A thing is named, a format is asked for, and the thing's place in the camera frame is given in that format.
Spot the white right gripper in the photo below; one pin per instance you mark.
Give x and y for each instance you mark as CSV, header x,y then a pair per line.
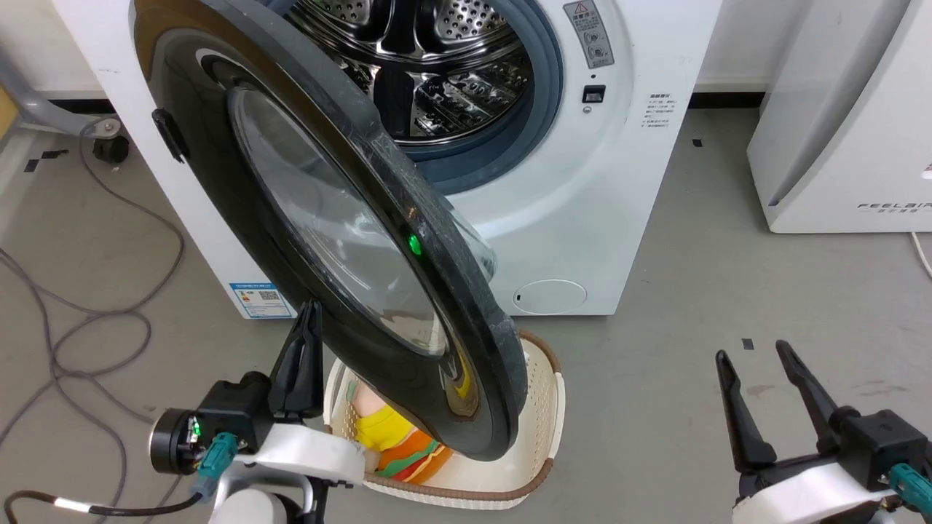
x,y
801,495

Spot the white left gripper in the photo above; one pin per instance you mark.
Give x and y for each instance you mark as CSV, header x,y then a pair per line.
x,y
313,451

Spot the black round glass washer door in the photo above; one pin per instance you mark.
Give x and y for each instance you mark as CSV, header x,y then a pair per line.
x,y
328,218

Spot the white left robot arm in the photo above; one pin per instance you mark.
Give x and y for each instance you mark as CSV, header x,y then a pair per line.
x,y
247,509

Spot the white front-load washing machine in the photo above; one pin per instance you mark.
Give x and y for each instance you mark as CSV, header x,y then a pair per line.
x,y
582,218

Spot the blue energy label sticker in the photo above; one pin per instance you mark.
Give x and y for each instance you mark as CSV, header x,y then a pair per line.
x,y
261,300

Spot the white laundry basket brown rim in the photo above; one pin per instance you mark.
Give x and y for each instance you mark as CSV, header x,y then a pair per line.
x,y
540,407

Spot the round white filter cover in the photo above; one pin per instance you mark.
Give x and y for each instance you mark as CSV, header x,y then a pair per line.
x,y
550,297

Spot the white air purifier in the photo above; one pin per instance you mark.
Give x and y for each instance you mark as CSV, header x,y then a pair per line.
x,y
837,145

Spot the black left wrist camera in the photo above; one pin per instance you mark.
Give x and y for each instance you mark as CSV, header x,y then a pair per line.
x,y
233,415

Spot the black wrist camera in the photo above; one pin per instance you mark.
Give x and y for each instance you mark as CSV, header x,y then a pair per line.
x,y
881,444
233,415

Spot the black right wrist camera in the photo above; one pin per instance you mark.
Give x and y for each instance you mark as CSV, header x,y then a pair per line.
x,y
881,444

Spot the grey frame leg with caster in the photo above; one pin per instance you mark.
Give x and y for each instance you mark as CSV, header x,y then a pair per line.
x,y
44,113

